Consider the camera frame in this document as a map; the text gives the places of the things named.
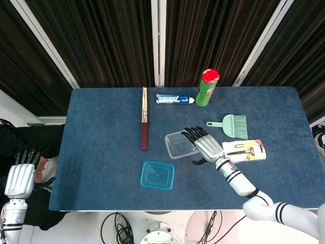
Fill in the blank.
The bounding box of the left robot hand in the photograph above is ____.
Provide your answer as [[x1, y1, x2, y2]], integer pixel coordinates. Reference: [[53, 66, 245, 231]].
[[4, 146, 55, 199]]

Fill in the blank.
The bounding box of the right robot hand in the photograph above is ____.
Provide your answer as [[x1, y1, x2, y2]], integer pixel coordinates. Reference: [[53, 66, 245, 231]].
[[184, 126, 226, 165]]

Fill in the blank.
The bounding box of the clear plastic food container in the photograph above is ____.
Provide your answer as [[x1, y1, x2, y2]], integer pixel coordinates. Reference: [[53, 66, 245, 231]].
[[164, 129, 201, 160]]

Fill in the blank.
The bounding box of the teal container lid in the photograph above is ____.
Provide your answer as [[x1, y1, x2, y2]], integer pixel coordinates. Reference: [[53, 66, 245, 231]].
[[139, 160, 175, 190]]

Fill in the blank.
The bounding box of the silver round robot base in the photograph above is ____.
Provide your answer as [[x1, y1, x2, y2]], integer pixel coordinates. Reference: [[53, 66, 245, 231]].
[[139, 221, 178, 244]]

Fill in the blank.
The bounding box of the green chips can red lid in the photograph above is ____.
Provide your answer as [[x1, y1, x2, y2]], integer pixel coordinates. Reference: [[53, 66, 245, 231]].
[[195, 68, 220, 107]]

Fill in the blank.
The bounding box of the mint green hand brush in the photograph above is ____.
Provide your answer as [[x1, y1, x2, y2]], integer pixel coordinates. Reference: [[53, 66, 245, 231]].
[[206, 114, 248, 140]]

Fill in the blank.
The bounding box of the razor blister pack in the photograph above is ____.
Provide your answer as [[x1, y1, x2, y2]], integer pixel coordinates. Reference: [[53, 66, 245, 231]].
[[221, 138, 267, 164]]

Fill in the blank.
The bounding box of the person in black clothing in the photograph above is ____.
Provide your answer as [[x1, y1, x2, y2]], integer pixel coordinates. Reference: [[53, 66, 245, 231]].
[[0, 119, 67, 231]]

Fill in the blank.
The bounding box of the white blue toothpaste tube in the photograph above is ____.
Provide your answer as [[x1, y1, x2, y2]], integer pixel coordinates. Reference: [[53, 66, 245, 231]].
[[155, 94, 196, 105]]

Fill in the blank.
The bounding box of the folded red bamboo fan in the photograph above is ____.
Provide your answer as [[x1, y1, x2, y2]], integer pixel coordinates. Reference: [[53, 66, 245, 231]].
[[140, 86, 149, 151]]

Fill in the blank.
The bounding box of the black white background object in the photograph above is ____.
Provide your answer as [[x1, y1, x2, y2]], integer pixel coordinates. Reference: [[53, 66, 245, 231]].
[[311, 121, 325, 156]]

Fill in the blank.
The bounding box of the dark brown pleated curtain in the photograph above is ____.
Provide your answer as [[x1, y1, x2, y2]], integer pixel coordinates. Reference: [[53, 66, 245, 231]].
[[241, 0, 325, 125], [25, 0, 155, 88], [0, 0, 73, 116], [165, 0, 280, 87]]

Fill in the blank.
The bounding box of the thin black floor cable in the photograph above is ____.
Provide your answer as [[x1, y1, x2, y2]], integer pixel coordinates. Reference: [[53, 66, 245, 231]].
[[197, 210, 247, 244]]

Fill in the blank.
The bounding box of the black floor cable bundle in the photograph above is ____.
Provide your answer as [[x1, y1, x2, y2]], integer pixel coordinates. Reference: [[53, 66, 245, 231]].
[[100, 211, 134, 244]]

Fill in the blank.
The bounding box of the white partition post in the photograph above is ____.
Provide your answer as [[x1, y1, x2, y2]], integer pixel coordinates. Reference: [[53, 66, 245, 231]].
[[151, 0, 167, 87], [10, 0, 80, 89], [233, 0, 297, 87]]

